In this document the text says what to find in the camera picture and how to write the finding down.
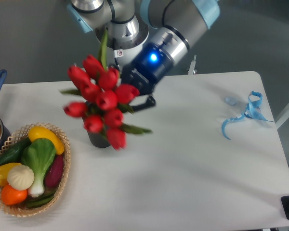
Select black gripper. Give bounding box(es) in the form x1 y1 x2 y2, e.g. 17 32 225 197
121 43 169 111

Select red tulip bouquet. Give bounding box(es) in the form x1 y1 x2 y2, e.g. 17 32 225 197
61 32 152 150

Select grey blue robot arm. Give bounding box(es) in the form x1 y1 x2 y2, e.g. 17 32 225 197
67 0 220 112

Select black ribbed vase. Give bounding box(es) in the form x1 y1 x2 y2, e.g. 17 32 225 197
85 101 110 148

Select small light blue cap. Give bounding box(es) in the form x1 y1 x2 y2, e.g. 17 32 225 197
224 96 237 106

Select blue ribbon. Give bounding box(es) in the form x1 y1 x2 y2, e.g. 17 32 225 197
221 91 273 140

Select yellow squash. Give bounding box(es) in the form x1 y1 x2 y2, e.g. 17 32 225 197
27 126 65 155

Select purple sweet potato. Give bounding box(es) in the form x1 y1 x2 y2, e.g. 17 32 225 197
44 155 64 188

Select green bok choy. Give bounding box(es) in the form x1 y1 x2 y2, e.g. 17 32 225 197
21 138 56 198

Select woven bamboo basket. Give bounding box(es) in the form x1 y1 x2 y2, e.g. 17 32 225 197
0 123 71 217

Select dark green cucumber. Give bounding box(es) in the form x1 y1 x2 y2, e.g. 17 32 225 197
0 137 31 166

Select white steamed bun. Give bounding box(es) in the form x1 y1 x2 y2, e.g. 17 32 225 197
7 165 35 191

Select green bean pods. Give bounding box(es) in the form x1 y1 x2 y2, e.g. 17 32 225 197
24 191 55 209

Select yellow bell pepper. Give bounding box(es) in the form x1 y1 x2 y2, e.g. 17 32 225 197
0 163 21 187

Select orange fruit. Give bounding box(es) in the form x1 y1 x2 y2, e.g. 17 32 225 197
0 184 28 205

